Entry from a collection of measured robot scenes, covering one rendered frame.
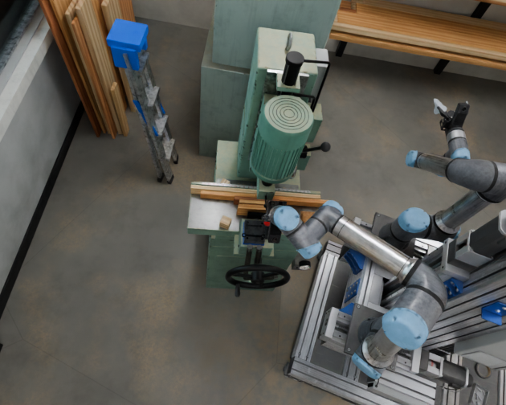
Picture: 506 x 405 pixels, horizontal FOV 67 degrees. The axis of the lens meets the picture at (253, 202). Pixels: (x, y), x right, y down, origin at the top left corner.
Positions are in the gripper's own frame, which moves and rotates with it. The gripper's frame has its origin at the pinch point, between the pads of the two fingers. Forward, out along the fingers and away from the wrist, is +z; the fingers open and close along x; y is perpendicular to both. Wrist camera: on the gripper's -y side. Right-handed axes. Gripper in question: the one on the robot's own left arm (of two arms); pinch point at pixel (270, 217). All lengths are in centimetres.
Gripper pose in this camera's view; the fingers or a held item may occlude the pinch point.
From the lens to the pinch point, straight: 156.5
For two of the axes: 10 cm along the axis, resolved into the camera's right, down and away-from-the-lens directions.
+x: -9.9, -0.8, -1.1
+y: 0.8, -10.0, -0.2
